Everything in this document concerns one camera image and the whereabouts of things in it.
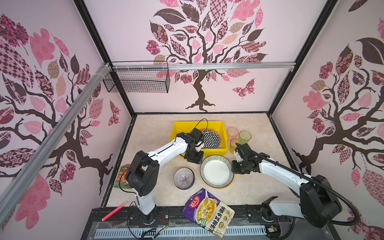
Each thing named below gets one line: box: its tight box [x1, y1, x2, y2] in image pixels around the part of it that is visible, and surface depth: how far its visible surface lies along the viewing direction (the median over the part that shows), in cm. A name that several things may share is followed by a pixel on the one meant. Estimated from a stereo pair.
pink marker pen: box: [101, 201, 128, 222], surface depth 76 cm
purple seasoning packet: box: [182, 188, 236, 239], surface depth 74 cm
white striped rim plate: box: [199, 155, 234, 189], surface depth 89 cm
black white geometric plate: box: [200, 128, 222, 149], surface depth 105 cm
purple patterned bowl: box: [173, 167, 196, 190], surface depth 83 cm
